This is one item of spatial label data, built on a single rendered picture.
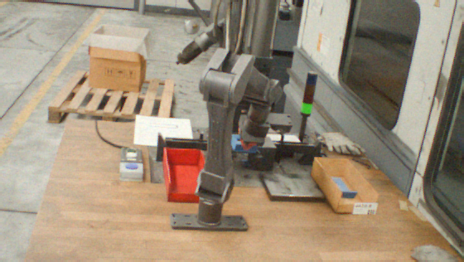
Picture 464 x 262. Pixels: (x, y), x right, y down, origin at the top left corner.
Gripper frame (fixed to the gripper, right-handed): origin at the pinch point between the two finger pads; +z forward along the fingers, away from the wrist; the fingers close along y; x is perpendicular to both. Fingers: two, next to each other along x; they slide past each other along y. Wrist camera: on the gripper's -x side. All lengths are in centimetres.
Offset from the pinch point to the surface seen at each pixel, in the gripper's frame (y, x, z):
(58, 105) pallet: 201, 88, 215
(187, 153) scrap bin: 2.4, 16.8, 8.4
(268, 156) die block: 2.5, -9.3, 7.1
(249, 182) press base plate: -8.1, -2.2, 7.3
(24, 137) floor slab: 161, 109, 209
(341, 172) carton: -1.5, -34.7, 8.0
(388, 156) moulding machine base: 16, -62, 19
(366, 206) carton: -22.8, -33.4, -4.3
